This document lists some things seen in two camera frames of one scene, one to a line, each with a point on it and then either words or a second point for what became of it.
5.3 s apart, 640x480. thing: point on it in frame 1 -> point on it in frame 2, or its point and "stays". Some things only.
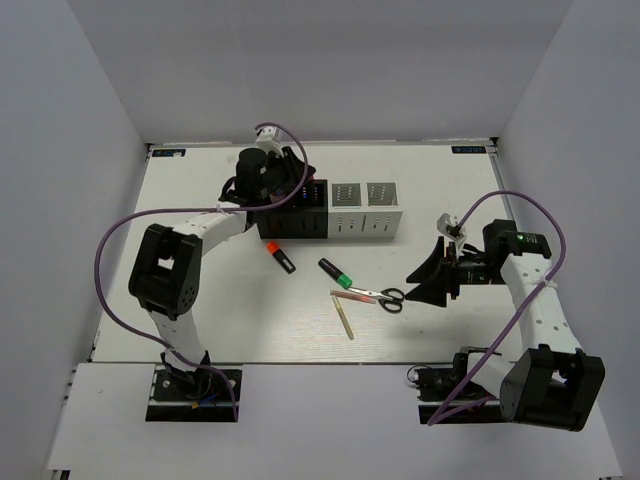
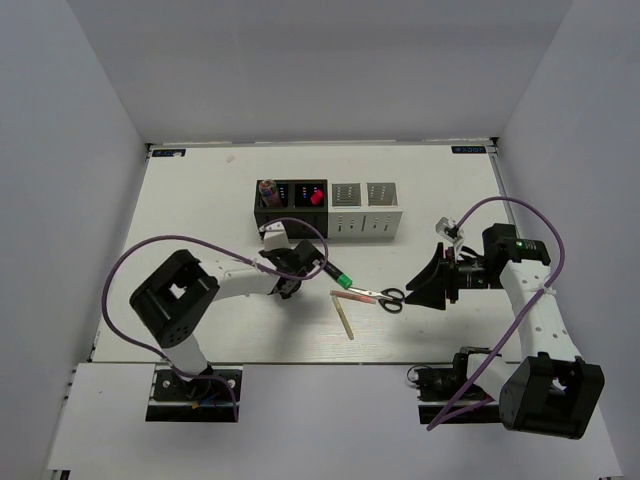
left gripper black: (292, 165) -> (281, 253)
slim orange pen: (353, 296) stays
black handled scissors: (388, 298) stays
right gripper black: (438, 276) stays
